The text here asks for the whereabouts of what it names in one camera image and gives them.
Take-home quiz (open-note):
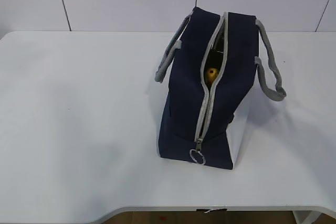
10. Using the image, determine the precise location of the navy blue lunch bag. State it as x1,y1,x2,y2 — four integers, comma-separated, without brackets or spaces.
155,7,287,170

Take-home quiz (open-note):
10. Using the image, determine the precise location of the white table leg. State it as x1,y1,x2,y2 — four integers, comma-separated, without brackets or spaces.
292,210,322,224

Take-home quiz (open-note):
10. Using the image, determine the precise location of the yellow pear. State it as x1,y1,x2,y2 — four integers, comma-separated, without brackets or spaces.
205,68,219,88

